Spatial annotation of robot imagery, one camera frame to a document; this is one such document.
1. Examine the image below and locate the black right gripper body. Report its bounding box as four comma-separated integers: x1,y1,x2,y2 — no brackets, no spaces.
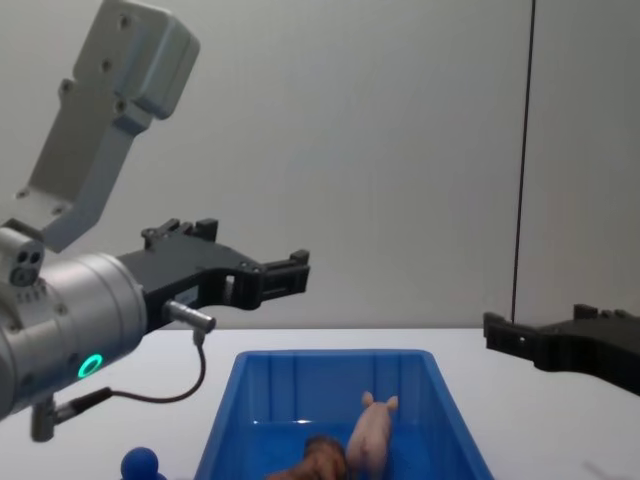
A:
538,313,640,397

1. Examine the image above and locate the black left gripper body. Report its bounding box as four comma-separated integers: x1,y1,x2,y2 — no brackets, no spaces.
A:
117,234,262,330

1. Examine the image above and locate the blue plastic bin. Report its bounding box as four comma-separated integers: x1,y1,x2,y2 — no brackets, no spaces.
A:
193,348,497,480

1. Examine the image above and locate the pink toy pig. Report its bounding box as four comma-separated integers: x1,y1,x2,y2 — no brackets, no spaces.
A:
345,391,400,479

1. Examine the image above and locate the brown toy animal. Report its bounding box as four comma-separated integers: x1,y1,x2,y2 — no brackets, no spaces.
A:
263,434,349,480

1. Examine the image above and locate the blue round-headed toy figure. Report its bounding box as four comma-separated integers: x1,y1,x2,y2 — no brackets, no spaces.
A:
120,446,162,480

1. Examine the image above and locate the thin dark cable with silver plugs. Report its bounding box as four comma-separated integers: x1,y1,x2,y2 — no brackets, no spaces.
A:
31,299,218,442

